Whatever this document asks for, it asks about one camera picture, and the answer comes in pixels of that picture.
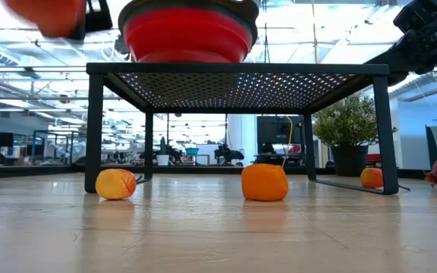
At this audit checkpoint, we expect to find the small yellow orange peach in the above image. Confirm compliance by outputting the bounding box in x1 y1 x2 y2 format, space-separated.
360 167 385 190
2 0 87 39
95 168 138 201

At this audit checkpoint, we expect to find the red grey collapsible colander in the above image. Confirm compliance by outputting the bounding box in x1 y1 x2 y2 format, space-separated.
118 0 260 64

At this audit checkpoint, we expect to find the round orange fruit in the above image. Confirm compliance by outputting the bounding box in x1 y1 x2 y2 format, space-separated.
241 163 290 202

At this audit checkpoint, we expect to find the potted green plant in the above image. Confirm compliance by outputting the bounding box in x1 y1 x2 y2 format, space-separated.
312 93 398 177

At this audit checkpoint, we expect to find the black perforated metal shelf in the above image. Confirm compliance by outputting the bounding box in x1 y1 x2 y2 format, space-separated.
84 62 400 196

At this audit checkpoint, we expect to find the yellow cable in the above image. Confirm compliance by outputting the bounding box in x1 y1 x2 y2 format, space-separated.
281 0 319 168

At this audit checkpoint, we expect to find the black aluminium table frame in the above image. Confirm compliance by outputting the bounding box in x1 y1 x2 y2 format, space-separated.
0 165 437 180

